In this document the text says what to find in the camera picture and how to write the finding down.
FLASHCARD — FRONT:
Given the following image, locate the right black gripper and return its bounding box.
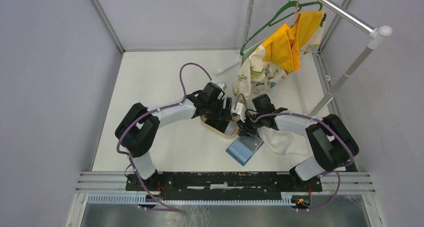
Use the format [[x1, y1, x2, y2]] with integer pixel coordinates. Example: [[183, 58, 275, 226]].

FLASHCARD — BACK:
[[236, 111, 264, 138]]

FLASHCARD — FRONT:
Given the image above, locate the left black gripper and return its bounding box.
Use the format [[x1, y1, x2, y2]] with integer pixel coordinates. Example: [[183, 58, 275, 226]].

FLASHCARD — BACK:
[[204, 96, 232, 122]]

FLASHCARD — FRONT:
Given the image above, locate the beige oval tray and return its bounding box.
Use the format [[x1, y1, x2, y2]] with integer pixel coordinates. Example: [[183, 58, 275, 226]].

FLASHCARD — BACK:
[[200, 115, 240, 139]]

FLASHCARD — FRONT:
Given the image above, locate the blue card holder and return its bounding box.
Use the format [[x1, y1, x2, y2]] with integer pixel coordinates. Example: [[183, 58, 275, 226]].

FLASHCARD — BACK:
[[225, 136, 259, 166]]

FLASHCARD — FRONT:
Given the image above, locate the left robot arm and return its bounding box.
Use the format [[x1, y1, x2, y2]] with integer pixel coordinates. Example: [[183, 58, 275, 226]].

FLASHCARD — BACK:
[[114, 82, 232, 191]]

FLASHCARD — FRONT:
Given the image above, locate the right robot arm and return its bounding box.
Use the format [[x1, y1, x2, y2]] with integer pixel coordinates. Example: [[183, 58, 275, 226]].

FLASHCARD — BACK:
[[231, 94, 359, 191]]

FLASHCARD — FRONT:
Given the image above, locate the white cloth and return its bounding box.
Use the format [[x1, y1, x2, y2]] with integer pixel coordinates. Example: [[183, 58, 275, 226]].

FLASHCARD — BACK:
[[258, 127, 311, 156]]

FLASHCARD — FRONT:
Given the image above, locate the dinosaur print yellow garment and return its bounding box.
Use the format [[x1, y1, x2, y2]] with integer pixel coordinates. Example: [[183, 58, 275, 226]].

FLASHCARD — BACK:
[[232, 10, 327, 99]]

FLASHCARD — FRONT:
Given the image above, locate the pink clothes hanger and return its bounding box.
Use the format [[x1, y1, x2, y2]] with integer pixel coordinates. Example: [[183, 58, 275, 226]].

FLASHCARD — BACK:
[[285, 0, 300, 25]]

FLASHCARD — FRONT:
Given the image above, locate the green clothes hanger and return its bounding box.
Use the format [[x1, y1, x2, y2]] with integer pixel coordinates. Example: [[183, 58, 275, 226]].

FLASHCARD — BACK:
[[239, 0, 323, 57]]

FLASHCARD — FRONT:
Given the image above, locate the metal clothes rack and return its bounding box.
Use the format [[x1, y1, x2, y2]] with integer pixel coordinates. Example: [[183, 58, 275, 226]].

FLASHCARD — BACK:
[[213, 0, 393, 117]]

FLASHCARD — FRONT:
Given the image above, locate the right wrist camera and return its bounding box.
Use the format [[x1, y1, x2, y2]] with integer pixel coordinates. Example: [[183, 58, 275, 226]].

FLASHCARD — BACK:
[[230, 102, 247, 122]]

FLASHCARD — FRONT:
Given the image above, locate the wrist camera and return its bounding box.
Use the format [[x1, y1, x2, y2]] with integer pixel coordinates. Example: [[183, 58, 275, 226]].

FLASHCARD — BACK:
[[230, 102, 247, 122], [216, 82, 227, 91]]

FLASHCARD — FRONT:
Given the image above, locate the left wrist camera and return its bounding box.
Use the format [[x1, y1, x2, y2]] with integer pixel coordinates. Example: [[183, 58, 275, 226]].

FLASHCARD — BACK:
[[216, 82, 227, 91]]

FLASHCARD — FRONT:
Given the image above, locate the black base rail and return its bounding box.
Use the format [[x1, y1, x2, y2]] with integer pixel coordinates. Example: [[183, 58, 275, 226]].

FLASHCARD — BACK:
[[125, 171, 323, 201]]

